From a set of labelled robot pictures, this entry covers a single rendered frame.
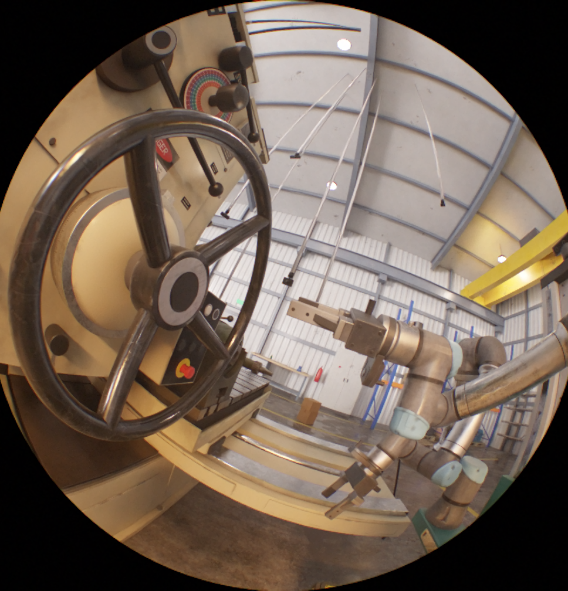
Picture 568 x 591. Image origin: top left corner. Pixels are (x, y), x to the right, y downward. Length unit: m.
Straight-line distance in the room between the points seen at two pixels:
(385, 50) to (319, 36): 1.81
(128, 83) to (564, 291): 1.19
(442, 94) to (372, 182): 4.09
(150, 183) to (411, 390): 0.42
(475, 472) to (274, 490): 0.74
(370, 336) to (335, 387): 6.78
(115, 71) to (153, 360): 0.55
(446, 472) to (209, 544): 1.30
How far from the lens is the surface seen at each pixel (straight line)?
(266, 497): 0.97
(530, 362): 0.47
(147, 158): 0.16
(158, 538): 1.49
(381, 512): 1.16
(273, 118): 8.13
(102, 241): 0.28
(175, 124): 0.17
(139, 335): 0.23
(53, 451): 0.92
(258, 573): 1.54
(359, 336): 0.31
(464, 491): 0.82
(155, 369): 0.50
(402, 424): 0.39
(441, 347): 0.40
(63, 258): 0.28
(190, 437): 0.74
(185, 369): 0.52
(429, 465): 0.65
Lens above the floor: 1.29
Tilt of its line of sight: 14 degrees up
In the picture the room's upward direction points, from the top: 23 degrees clockwise
